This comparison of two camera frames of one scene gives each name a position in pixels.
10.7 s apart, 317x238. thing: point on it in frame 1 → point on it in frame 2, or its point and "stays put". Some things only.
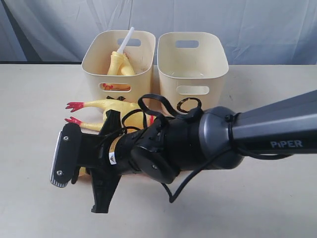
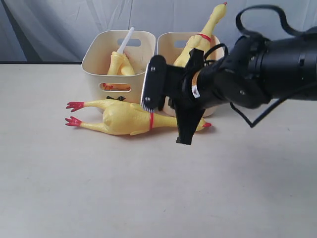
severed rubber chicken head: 120,63 stays put
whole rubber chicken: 132,121 stays put
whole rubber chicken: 83,176 → 201,40
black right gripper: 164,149 → 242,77
